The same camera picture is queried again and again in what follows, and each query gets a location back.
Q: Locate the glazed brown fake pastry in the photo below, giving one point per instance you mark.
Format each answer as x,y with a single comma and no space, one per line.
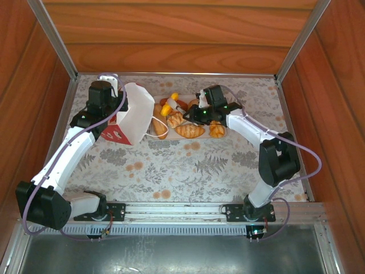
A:
163,100

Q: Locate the lattice fake pastry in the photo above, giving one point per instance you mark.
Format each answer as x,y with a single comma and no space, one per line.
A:
175,120

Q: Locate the oval fake bread roll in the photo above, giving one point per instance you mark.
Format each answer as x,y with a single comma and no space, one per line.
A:
193,103

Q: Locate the small twisted orange fake pastry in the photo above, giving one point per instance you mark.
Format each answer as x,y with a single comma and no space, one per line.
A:
216,130

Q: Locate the large fake croissant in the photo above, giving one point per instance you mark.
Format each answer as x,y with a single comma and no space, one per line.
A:
189,131

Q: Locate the long fake baguette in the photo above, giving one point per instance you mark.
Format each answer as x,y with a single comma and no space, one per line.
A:
159,128

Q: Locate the red and white paper bag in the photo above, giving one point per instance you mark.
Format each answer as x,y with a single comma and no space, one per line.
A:
137,114

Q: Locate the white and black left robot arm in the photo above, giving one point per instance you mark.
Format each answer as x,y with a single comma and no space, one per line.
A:
68,154

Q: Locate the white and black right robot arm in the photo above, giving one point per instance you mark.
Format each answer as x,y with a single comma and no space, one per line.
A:
248,125

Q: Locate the beige plastic tray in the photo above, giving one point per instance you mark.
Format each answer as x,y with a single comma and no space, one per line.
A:
171,134

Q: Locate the floral patterned tablecloth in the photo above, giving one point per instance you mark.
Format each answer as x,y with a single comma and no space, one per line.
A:
171,171

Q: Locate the black controller board green light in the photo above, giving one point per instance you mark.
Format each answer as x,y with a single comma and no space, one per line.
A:
256,231

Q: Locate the small black connector board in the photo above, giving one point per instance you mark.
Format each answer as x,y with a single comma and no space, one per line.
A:
106,232

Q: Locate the grey metal sheet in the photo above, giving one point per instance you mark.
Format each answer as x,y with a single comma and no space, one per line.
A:
185,254

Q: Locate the aluminium table edge rail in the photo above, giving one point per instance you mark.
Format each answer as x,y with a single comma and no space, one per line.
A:
70,94
185,74
280,91

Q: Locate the aluminium frame post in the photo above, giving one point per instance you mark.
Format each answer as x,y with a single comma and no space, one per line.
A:
303,37
53,37

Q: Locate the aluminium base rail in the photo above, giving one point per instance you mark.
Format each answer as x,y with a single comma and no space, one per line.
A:
171,211

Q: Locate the aluminium frame bar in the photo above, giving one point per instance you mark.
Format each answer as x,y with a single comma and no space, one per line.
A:
12,257
328,251

